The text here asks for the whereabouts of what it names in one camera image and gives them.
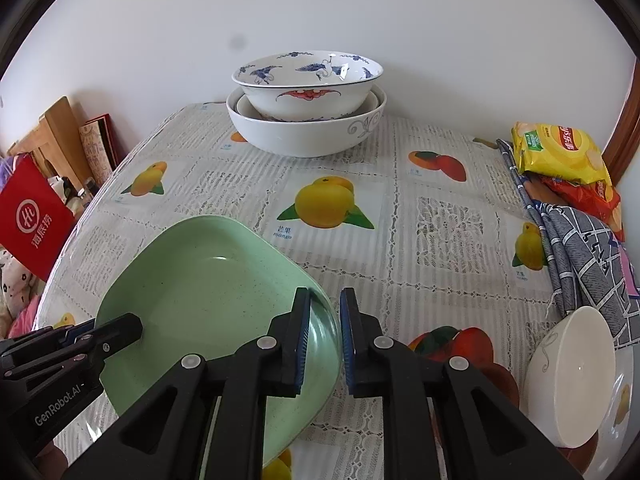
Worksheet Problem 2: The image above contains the red chip bag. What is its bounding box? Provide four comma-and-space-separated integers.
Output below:
537, 175, 626, 241

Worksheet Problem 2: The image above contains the blue patterned porcelain bowl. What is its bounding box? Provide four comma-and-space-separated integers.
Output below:
231, 51, 384, 122

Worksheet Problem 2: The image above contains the grey checked cloth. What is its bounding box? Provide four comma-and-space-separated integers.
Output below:
496, 139, 640, 348

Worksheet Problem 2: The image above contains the large white bowl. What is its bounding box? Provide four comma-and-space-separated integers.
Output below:
226, 85, 388, 159

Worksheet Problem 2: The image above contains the yellow chip bag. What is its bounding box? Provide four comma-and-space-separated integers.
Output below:
511, 121, 613, 187

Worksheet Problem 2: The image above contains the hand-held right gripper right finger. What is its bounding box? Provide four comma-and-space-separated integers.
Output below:
340, 287, 583, 480

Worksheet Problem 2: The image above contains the white inner bowl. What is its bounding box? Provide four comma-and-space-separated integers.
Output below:
236, 94, 266, 122

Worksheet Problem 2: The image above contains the pink printed cloth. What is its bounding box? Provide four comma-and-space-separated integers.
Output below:
0, 247, 47, 341

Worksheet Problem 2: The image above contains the light green plate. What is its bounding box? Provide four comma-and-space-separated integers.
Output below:
95, 215, 343, 468

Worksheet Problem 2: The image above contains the pink paper patch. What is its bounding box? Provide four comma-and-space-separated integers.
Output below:
620, 247, 640, 301

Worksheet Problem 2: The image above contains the patterned book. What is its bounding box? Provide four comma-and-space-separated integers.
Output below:
78, 114, 121, 186

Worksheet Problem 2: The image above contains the brown wooden door frame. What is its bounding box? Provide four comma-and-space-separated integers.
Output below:
602, 57, 640, 188

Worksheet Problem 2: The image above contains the white bowl with grey scrollwork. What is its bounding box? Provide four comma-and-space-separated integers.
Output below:
521, 306, 617, 450

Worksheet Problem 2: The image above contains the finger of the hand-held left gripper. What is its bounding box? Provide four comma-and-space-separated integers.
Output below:
55, 312, 144, 367

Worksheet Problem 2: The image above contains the red paper bag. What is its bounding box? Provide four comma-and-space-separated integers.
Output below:
0, 155, 76, 283

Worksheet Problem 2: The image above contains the wooden board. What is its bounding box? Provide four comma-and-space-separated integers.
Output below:
7, 96, 93, 186

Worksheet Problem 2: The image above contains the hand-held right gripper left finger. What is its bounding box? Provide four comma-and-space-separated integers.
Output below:
62, 287, 321, 480

